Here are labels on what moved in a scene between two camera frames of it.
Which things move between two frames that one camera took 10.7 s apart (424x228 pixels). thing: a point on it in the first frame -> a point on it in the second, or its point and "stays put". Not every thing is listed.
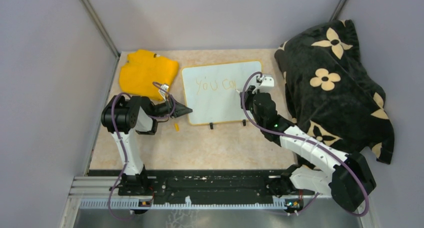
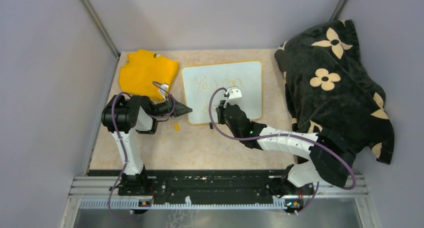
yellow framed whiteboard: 212,91 stays put
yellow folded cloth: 143,74 stays put
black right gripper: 248,95 -> 220,109
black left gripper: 180,109 stays put
